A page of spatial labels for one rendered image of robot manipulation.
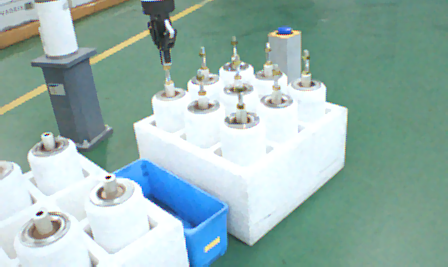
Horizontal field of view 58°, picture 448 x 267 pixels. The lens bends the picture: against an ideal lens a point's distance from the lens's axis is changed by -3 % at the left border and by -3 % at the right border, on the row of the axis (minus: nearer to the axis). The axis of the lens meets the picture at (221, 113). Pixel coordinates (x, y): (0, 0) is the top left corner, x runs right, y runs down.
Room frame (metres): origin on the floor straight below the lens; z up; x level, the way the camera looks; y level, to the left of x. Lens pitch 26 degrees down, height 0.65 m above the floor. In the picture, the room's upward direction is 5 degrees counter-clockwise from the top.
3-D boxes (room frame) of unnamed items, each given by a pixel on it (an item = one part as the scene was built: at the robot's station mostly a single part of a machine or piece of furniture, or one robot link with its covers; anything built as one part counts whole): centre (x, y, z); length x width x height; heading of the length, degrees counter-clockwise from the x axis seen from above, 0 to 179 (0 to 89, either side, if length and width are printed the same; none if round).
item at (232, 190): (0.94, -0.05, 0.09); 0.39 x 0.39 x 0.18; 43
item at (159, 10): (0.94, 0.12, 0.45); 0.08 x 0.08 x 0.09
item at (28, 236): (0.47, 0.28, 0.25); 0.08 x 0.08 x 0.01
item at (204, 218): (0.73, 0.14, 0.06); 0.30 x 0.11 x 0.12; 43
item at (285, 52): (1.19, -0.21, 0.16); 0.07 x 0.07 x 0.31; 43
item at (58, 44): (1.23, 0.47, 0.39); 0.09 x 0.09 x 0.17; 66
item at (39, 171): (0.73, 0.35, 0.16); 0.10 x 0.10 x 0.18
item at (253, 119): (0.77, -0.04, 0.25); 0.08 x 0.08 x 0.01
